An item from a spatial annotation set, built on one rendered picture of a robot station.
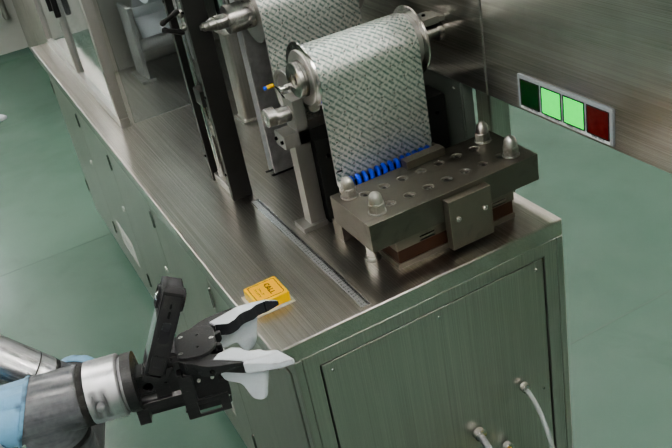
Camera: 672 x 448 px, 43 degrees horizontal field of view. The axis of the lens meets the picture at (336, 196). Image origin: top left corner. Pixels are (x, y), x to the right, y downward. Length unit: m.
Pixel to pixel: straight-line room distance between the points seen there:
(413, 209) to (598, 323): 1.44
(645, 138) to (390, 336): 0.60
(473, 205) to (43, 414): 0.95
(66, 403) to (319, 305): 0.71
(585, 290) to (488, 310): 1.35
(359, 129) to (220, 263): 0.41
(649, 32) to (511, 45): 0.36
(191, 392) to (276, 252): 0.83
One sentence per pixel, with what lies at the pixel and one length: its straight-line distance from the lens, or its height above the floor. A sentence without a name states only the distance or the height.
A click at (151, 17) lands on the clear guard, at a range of 2.62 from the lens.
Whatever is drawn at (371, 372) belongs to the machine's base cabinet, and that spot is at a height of 0.75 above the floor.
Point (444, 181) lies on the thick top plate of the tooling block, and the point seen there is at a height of 1.03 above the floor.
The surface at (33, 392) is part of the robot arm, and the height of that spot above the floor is 1.25.
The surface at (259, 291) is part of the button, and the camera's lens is 1.67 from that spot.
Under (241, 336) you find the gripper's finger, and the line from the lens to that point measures 1.10.
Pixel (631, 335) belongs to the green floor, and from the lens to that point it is 2.92.
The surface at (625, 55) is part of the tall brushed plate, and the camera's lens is 1.44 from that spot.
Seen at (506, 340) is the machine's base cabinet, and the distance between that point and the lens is 1.86.
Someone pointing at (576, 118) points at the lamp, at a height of 1.18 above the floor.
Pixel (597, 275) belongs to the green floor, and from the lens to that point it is 3.18.
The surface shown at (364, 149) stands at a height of 1.08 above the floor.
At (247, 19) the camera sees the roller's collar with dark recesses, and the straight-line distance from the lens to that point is 1.89.
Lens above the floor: 1.85
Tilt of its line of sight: 29 degrees down
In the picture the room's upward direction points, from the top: 11 degrees counter-clockwise
